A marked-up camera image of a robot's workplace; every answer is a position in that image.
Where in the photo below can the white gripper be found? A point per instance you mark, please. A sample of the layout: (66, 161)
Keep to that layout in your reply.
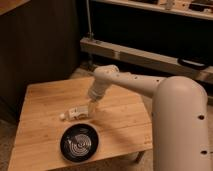
(92, 105)

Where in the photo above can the clear plastic bottle white cap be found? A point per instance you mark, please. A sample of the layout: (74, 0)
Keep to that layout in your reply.
(75, 113)

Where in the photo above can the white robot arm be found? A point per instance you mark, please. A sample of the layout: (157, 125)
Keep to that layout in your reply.
(179, 116)

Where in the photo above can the black ceramic bowl white pattern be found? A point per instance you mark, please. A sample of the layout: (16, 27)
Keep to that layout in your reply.
(79, 143)

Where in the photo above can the wooden table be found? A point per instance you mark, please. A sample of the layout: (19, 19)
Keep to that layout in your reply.
(121, 120)

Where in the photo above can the dark wooden cabinet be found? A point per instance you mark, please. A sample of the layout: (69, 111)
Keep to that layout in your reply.
(39, 42)

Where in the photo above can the metal pole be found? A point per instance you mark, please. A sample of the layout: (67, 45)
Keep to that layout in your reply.
(90, 32)

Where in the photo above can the wooden shelf with items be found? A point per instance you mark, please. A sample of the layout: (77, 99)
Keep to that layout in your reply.
(166, 6)

